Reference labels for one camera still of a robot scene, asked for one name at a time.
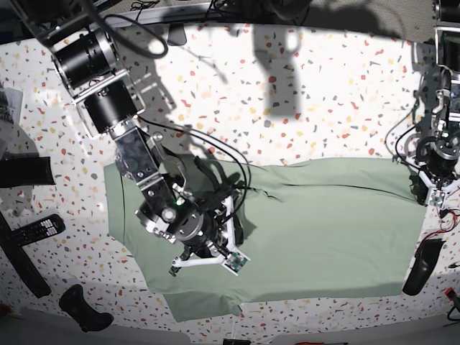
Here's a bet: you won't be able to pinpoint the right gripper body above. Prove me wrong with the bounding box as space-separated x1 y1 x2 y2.
135 188 246 277

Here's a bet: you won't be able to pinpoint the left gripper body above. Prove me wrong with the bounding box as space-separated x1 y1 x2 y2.
405 134 459 206

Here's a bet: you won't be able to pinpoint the light green T-shirt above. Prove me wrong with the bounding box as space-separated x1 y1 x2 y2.
104 158 426 322

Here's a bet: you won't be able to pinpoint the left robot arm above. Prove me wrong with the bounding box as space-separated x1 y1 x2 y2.
403 1 459 208

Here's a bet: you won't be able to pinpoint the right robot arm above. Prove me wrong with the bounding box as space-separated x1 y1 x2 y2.
11 1 249 275

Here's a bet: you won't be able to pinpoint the small black box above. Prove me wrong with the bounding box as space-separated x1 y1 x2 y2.
222 339 251 345

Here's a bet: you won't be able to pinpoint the black TV remote control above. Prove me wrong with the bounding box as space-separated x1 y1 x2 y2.
11 213 65 247

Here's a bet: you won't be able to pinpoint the black game controller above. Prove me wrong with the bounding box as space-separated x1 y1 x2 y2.
59 284 114 333

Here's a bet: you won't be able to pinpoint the long black bar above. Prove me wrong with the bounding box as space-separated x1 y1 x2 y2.
1 215 51 298

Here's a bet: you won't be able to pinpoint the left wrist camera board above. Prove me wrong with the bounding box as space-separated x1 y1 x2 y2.
428 189 446 208

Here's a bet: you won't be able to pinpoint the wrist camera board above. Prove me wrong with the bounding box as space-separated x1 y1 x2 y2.
221 251 251 276
428 189 446 208

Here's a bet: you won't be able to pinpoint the red and black wires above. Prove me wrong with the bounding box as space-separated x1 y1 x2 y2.
416 204 460 252

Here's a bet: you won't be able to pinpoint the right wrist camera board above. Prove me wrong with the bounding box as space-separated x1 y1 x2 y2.
221 251 251 276

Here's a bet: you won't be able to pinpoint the black curved handle right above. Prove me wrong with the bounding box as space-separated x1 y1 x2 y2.
402 239 445 296

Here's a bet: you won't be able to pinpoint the black curved handle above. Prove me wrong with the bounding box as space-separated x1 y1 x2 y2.
402 239 445 296
1 157 55 188

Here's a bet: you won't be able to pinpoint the black curved handle left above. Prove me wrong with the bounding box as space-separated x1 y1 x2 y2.
1 157 55 188

